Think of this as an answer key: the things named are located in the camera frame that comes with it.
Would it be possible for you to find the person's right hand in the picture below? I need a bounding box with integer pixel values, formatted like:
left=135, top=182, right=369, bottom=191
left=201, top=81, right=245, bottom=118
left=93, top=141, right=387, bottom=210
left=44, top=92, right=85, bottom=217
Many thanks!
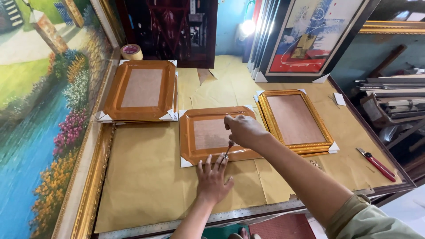
left=224, top=114, right=271, bottom=154

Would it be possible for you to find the person's left hand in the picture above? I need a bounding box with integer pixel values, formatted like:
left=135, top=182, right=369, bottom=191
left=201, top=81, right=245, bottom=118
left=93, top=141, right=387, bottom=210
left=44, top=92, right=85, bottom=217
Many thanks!
left=195, top=153, right=234, bottom=204

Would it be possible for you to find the taped brown-backed picture frame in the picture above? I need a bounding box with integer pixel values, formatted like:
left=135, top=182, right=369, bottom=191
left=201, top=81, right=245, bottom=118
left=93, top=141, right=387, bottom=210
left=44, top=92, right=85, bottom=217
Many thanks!
left=179, top=105, right=263, bottom=168

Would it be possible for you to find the stack of gold picture frames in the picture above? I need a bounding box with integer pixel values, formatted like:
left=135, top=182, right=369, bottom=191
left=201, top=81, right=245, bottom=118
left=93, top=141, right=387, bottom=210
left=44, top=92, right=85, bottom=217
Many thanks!
left=253, top=89, right=340, bottom=157

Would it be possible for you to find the row of leaning framed pictures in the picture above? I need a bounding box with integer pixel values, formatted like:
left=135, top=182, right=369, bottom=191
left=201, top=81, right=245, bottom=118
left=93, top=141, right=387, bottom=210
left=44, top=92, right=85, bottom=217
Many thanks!
left=242, top=0, right=283, bottom=80

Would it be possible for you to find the brown paper table cover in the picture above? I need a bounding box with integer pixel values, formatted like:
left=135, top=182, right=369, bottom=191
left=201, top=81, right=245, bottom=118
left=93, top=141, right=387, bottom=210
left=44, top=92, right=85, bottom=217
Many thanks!
left=94, top=55, right=403, bottom=234

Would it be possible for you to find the steel ruler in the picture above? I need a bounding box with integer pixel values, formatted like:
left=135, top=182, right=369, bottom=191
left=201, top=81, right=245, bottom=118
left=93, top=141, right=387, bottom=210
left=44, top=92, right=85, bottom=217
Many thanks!
left=98, top=199, right=305, bottom=239

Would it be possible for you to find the stack of taped brown-backed frames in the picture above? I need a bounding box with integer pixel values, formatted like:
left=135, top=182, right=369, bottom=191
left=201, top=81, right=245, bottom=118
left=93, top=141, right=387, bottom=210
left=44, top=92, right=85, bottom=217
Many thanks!
left=95, top=59, right=179, bottom=125

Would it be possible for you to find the bright light bulb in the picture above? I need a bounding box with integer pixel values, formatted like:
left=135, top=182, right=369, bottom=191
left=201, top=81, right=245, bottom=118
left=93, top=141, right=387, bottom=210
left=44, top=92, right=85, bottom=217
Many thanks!
left=240, top=19, right=257, bottom=37

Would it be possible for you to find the person's foot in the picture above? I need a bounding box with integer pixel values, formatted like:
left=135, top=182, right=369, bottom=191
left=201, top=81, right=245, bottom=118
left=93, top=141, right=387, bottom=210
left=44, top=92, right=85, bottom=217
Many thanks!
left=228, top=227, right=262, bottom=239

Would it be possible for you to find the dark framed reflective picture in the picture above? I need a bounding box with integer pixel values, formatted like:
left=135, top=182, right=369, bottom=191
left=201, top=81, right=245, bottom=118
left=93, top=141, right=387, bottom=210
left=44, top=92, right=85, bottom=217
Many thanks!
left=114, top=0, right=218, bottom=69

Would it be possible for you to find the roll of tan tape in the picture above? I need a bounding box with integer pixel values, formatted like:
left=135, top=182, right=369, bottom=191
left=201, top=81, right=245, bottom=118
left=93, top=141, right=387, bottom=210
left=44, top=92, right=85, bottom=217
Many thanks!
left=120, top=44, right=143, bottom=61

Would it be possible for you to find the red utility knife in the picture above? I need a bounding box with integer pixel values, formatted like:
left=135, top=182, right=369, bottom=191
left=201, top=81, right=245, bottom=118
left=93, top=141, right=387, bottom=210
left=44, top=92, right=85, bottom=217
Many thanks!
left=356, top=147, right=396, bottom=183

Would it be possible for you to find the gold framed picture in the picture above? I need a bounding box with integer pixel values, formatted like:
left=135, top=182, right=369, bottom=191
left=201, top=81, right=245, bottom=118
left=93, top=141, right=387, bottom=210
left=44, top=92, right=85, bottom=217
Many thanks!
left=359, top=0, right=425, bottom=35

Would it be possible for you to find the abstract painting in dark frame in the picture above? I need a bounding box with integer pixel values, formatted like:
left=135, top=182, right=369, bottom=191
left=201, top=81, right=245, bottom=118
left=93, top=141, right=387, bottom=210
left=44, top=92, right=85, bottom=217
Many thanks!
left=255, top=0, right=381, bottom=83

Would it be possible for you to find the pile of frame mouldings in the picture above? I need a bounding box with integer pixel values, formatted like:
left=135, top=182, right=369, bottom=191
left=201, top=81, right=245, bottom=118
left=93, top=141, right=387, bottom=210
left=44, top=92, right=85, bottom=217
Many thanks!
left=355, top=44, right=425, bottom=146

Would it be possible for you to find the large landscape painting gold frame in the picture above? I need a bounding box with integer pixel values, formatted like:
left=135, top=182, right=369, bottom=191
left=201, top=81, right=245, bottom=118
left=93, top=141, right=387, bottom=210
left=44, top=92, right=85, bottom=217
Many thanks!
left=0, top=0, right=127, bottom=239

